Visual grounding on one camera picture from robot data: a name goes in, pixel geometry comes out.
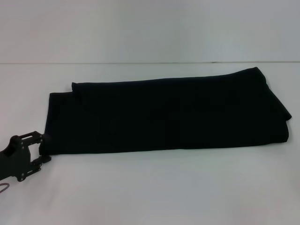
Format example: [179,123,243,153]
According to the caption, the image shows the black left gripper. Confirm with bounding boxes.
[0,131,52,182]

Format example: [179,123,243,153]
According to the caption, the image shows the black t-shirt with FREE print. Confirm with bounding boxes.
[38,67,293,157]

